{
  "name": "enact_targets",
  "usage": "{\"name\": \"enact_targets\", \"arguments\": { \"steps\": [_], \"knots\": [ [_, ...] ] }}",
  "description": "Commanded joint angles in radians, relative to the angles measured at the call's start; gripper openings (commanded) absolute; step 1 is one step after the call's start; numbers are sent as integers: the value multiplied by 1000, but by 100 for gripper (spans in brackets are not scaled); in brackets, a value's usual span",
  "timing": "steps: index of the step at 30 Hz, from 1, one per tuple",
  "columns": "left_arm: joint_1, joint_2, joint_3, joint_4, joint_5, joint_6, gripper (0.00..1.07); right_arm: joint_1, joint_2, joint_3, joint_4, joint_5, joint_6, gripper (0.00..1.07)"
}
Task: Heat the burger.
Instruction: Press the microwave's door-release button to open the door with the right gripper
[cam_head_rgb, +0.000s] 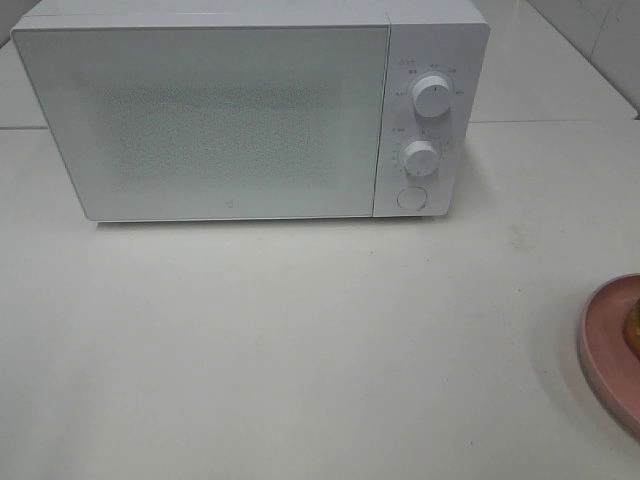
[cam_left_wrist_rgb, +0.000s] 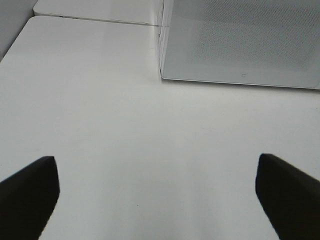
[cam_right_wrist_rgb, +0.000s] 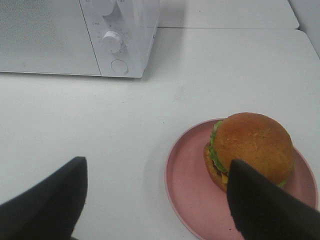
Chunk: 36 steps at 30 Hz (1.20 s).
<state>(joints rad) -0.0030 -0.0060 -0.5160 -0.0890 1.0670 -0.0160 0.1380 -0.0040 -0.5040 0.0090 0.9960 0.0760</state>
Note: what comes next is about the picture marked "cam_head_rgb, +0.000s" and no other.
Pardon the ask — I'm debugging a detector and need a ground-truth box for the round white door button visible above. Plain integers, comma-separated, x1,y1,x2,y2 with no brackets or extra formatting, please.
397,186,428,211

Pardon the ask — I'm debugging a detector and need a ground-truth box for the white microwave door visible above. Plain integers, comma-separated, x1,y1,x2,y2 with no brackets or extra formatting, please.
15,26,388,221

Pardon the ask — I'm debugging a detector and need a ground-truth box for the pink round plate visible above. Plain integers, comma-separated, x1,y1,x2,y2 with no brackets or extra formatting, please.
577,273,639,438

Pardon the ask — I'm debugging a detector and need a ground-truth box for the burger with lettuce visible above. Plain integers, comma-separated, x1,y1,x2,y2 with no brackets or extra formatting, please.
622,299,640,359

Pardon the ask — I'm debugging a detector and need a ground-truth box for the upper white round knob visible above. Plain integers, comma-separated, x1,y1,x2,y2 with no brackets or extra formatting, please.
409,71,453,119

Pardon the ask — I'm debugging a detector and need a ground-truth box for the white microwave oven body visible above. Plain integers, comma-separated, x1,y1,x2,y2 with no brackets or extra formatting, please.
11,1,490,218

